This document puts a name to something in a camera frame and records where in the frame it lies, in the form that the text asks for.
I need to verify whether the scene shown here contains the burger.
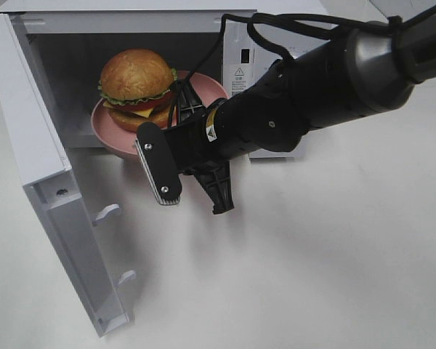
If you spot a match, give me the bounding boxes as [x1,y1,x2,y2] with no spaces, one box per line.
[98,49,177,132]

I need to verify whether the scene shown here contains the pink plate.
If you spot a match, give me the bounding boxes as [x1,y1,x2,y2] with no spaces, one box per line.
[91,73,228,162]

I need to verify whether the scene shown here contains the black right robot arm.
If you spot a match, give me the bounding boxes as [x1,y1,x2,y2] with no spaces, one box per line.
[150,5,436,214]

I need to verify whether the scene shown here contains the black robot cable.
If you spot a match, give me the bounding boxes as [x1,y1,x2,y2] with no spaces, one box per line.
[166,12,408,128]

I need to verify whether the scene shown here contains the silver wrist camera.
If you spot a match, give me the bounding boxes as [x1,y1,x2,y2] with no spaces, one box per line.
[135,122,182,206]

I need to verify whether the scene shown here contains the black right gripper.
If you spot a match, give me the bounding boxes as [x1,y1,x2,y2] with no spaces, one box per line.
[164,80,305,214]

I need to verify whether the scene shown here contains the white microwave door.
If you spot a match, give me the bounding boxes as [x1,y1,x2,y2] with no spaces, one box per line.
[0,13,129,337]

